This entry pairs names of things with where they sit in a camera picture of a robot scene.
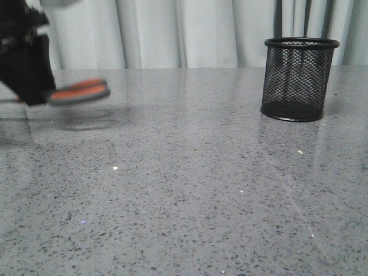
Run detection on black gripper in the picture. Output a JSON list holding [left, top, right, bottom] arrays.
[[1, 1, 56, 106]]

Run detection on grey orange handled scissors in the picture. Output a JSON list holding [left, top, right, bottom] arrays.
[[16, 78, 112, 106]]

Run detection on light grey curtain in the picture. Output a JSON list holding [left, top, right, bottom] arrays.
[[40, 1, 367, 69]]

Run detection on black mesh pencil cup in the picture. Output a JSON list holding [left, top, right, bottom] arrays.
[[260, 37, 340, 122]]

